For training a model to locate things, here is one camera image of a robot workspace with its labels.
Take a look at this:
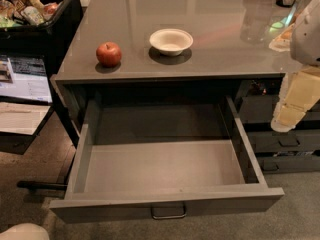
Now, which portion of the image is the black bin of snacks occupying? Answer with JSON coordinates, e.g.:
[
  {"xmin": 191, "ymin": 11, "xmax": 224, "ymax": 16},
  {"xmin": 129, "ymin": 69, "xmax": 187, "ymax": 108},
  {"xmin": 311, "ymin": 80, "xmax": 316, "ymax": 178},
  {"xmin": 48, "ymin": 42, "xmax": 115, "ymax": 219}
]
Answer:
[{"xmin": 0, "ymin": 0, "xmax": 83, "ymax": 57}]

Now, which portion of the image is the grey top drawer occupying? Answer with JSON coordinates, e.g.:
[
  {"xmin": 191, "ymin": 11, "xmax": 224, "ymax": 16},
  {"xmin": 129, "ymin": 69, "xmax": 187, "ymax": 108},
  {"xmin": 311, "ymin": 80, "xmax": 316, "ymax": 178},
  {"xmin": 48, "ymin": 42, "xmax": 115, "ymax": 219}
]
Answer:
[{"xmin": 50, "ymin": 97, "xmax": 284, "ymax": 223}]

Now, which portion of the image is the white robot base corner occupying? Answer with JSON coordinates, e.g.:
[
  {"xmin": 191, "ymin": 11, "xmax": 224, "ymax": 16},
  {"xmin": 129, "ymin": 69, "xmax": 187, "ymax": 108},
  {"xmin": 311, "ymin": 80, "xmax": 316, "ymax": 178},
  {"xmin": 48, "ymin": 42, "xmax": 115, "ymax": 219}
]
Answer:
[{"xmin": 0, "ymin": 223, "xmax": 50, "ymax": 240}]

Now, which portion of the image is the wooden side shelf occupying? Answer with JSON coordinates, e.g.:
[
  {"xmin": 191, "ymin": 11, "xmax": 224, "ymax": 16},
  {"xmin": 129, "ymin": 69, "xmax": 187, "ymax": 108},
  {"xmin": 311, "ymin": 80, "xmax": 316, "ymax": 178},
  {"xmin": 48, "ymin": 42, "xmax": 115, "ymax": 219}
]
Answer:
[{"xmin": 0, "ymin": 102, "xmax": 53, "ymax": 155}]

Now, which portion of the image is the red apple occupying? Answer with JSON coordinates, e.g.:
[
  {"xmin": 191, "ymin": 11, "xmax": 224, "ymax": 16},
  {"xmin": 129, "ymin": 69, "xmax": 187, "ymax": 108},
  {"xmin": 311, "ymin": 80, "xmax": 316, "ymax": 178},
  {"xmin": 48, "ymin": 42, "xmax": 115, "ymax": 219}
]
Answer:
[{"xmin": 96, "ymin": 42, "xmax": 122, "ymax": 67}]

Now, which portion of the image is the white paper bowl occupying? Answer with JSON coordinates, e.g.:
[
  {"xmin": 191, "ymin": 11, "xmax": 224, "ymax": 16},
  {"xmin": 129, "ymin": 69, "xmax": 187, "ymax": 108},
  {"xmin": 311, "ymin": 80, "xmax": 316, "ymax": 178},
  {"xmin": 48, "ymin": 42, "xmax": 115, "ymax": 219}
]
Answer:
[{"xmin": 149, "ymin": 29, "xmax": 193, "ymax": 56}]

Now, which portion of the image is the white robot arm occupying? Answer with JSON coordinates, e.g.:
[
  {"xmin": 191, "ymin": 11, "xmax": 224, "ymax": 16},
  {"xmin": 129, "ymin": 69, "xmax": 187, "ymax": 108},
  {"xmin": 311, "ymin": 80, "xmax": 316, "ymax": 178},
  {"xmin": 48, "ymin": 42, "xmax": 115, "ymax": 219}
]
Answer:
[{"xmin": 269, "ymin": 0, "xmax": 320, "ymax": 133}]

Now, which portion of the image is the lower right drawer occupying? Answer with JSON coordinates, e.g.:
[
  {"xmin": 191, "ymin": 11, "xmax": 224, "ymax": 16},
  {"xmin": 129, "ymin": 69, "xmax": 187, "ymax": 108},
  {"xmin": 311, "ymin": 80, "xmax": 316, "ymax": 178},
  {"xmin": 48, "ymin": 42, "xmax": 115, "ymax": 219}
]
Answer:
[{"xmin": 258, "ymin": 155, "xmax": 320, "ymax": 174}]

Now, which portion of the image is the black floor bar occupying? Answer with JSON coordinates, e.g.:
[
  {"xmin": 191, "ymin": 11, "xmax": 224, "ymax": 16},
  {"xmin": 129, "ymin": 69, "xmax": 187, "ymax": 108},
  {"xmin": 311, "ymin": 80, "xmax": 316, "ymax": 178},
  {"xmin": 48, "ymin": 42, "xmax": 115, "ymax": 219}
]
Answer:
[{"xmin": 17, "ymin": 181, "xmax": 67, "ymax": 191}]

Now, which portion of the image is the grey counter cabinet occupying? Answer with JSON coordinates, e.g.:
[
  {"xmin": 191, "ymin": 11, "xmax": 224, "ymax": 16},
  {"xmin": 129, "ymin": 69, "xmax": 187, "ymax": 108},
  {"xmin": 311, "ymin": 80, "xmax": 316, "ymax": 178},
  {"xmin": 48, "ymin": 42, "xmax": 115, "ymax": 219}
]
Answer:
[{"xmin": 49, "ymin": 0, "xmax": 320, "ymax": 175}]

